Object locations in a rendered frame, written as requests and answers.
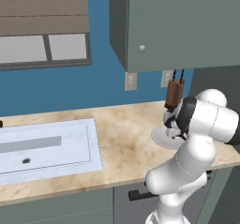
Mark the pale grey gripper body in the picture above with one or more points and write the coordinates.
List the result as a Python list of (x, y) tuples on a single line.
[(163, 137)]

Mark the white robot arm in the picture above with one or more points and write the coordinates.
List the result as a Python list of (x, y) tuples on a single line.
[(200, 124)]

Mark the dark grey fridge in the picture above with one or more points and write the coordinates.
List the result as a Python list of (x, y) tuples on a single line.
[(215, 77)]

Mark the grey-green base cabinet door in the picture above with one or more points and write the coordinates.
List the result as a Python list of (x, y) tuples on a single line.
[(56, 207)]

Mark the brown wooden knife block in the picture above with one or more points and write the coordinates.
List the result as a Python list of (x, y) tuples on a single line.
[(173, 93)]

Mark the grey-green cabinet side panel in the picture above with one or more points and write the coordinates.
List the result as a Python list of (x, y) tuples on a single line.
[(215, 190)]

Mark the round white cabinet knob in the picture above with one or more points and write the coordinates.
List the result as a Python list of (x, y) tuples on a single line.
[(142, 48)]

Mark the white sink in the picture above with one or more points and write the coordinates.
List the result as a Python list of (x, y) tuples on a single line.
[(47, 149)]

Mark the window with brown blind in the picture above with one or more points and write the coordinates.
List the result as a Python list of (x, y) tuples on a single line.
[(43, 21)]

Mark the white wall outlet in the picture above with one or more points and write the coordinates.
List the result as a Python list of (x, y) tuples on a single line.
[(131, 81), (166, 78)]

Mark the grey-green wall cabinet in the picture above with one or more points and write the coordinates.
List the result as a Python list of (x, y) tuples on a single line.
[(175, 24)]

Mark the grey-green wall cabinet door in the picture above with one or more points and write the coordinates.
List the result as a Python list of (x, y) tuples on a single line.
[(187, 24)]

